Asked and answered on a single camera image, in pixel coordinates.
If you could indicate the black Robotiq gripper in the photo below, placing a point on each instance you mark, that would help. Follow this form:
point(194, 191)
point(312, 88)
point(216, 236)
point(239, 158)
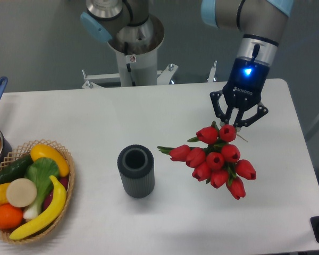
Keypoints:
point(242, 91)

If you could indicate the red tulip bouquet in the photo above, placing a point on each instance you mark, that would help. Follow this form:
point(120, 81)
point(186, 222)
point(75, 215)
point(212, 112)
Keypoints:
point(219, 163)

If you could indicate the dark grey ribbed vase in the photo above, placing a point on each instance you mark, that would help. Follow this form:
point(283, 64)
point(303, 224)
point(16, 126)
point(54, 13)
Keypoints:
point(136, 167)

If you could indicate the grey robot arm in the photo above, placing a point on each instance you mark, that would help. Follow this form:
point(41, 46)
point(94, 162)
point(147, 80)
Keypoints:
point(261, 22)

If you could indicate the dark red vegetable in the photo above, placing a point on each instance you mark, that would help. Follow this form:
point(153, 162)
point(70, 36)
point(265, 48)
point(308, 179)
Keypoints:
point(65, 182)

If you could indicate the yellow banana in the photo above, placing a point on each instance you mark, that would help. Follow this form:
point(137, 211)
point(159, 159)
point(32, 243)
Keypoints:
point(46, 217)

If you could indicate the yellow squash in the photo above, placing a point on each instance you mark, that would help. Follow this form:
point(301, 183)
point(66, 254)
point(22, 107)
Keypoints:
point(46, 151)

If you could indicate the green bok choy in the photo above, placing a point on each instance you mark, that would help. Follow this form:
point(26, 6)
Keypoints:
point(39, 173)

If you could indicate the woven wicker basket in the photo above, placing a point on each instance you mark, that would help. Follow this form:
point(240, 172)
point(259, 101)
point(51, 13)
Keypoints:
point(23, 150)

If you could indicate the green cucumber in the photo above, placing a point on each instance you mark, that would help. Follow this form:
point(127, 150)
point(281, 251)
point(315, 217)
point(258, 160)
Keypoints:
point(15, 170)

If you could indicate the beige round disc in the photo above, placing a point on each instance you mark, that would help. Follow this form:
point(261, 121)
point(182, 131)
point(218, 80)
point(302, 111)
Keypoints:
point(21, 192)

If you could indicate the orange fruit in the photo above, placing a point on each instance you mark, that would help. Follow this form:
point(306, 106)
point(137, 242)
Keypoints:
point(10, 216)

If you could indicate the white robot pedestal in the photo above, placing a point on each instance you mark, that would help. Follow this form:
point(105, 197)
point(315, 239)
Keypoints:
point(136, 55)

